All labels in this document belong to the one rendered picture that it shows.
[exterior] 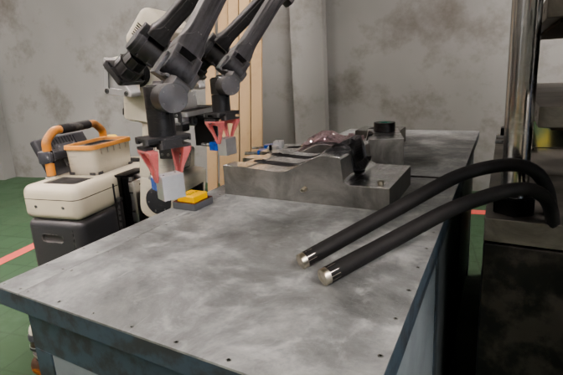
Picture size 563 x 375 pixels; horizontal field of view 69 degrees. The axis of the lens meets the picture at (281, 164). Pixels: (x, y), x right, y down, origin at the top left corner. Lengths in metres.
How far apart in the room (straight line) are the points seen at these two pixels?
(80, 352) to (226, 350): 0.33
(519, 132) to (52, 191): 1.43
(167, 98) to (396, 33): 3.30
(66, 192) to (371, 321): 1.19
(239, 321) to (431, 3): 3.58
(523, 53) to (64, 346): 1.10
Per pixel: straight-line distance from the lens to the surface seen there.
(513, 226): 1.12
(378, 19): 3.98
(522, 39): 1.09
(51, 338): 0.90
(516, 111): 1.10
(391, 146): 1.46
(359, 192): 1.07
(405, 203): 0.88
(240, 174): 1.22
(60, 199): 1.61
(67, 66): 5.51
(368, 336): 0.61
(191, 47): 0.93
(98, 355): 0.81
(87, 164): 1.71
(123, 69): 1.36
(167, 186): 0.91
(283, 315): 0.65
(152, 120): 0.89
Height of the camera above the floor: 1.15
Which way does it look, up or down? 13 degrees down
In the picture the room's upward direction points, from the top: 3 degrees counter-clockwise
